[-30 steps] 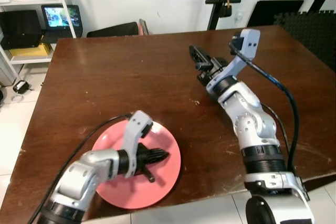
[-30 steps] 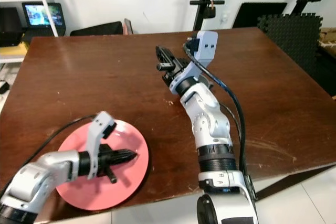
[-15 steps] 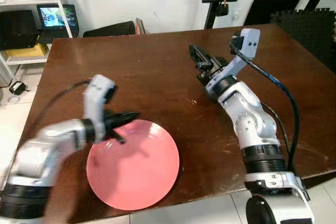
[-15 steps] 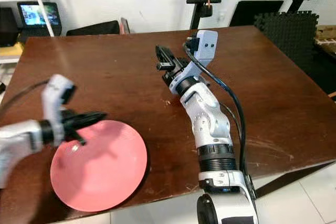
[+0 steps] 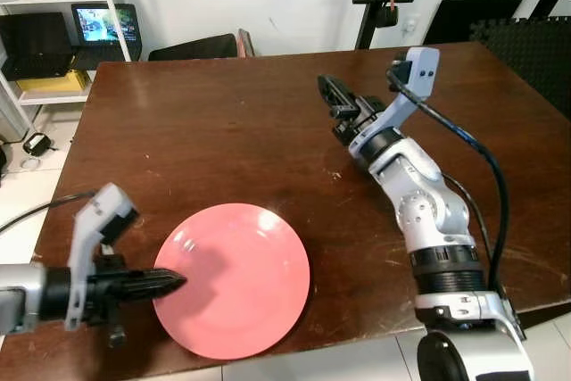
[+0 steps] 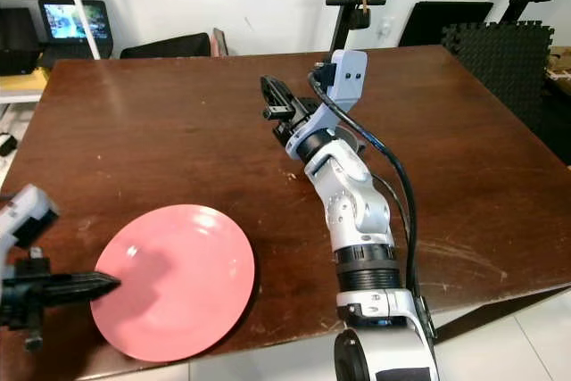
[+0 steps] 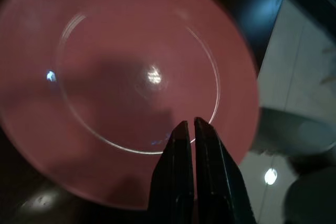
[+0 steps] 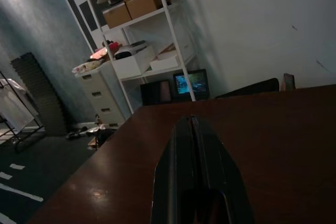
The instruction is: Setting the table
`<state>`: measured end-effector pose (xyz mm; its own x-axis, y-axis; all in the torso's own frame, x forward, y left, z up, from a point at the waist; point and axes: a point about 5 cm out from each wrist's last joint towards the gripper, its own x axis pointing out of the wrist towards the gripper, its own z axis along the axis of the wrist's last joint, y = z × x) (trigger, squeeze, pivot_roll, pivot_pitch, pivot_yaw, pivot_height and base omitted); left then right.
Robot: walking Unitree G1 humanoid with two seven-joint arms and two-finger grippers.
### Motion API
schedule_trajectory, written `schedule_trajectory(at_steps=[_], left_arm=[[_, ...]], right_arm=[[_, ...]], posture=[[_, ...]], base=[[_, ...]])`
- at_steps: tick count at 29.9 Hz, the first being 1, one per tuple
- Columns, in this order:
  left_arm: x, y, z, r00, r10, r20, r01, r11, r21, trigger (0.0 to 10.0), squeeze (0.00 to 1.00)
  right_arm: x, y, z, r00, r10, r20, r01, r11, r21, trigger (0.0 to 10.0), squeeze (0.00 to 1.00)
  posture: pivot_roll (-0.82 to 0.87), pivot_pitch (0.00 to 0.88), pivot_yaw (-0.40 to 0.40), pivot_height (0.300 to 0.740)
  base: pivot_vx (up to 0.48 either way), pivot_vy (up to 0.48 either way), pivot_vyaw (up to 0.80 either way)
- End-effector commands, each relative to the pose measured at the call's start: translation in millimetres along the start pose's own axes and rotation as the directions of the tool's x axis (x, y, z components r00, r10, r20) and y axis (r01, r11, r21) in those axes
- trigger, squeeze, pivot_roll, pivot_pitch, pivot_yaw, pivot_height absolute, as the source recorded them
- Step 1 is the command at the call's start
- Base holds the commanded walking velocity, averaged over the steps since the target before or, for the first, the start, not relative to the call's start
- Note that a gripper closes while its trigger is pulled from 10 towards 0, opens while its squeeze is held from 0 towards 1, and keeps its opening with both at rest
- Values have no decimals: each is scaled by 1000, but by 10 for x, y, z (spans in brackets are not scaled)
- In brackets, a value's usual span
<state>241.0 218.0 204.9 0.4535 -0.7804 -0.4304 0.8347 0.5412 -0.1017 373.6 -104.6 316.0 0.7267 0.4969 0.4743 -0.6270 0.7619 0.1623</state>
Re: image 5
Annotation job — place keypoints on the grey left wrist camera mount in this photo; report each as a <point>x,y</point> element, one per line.
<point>89,220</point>

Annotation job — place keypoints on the black closed case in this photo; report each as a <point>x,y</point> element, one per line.
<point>36,46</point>

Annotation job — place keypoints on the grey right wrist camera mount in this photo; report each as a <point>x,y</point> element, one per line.
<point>419,69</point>

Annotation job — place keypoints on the black foam floor mat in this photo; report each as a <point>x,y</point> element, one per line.
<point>535,60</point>

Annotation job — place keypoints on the black flat panel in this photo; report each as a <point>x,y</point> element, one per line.
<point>473,20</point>

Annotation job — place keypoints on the black laptop with lit screen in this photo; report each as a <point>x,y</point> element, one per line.
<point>103,24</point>

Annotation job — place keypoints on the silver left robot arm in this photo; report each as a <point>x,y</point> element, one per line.
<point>22,296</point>

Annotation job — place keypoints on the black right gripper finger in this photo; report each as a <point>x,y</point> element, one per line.
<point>343,93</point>
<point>330,97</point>

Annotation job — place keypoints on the yellow flat box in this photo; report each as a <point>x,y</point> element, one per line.
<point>53,83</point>

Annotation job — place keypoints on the black power adapter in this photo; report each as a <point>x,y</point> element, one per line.
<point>37,144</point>

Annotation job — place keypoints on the black chair backrest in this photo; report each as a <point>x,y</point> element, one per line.
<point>196,47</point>

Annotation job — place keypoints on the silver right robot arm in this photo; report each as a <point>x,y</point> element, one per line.
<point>428,211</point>

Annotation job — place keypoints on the pink round plate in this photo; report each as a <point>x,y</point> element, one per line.
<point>241,292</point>

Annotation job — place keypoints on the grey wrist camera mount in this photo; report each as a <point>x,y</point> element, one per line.
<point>89,220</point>
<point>419,69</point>

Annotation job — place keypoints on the white wall socket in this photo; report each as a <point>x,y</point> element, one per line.
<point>410,26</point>

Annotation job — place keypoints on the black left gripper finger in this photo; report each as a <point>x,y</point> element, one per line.
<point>156,277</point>
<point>153,294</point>

